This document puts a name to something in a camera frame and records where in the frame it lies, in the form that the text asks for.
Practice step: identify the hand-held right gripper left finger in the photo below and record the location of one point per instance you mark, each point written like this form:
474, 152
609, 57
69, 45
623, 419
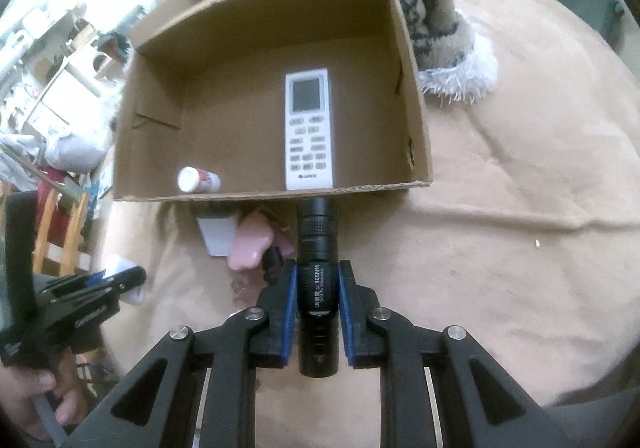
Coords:
289, 313

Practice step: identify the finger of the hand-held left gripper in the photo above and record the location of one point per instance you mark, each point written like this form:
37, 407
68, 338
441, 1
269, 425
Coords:
92, 278
127, 278

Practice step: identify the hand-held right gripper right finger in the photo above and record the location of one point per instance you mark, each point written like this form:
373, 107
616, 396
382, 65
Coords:
347, 313

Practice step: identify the black flashlight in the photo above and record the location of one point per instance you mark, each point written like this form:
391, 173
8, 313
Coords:
317, 253

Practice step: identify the cardboard box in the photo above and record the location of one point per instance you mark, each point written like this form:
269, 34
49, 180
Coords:
240, 78

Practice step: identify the person's left hand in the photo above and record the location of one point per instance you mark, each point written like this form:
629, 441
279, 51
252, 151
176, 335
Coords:
55, 403

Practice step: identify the wooden chair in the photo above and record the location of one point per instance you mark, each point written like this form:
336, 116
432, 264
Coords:
45, 228

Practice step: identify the pink plastic case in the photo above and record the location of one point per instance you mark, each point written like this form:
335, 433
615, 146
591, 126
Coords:
250, 243

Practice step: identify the red cloth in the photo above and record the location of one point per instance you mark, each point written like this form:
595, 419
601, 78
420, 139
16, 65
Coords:
59, 178

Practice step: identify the white pill bottle red label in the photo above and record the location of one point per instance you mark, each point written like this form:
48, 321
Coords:
199, 179

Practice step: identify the white plastic bag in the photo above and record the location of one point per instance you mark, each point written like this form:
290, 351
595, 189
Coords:
75, 150

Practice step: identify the tan blanket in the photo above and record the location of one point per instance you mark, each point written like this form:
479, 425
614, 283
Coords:
500, 228

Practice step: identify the white remote control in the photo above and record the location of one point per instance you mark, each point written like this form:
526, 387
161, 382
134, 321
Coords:
310, 128

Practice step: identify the cluttered white shelf unit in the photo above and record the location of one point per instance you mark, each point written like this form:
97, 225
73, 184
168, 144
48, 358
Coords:
55, 58

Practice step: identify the patterned fuzzy blanket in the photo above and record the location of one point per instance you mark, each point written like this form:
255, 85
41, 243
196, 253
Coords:
435, 18

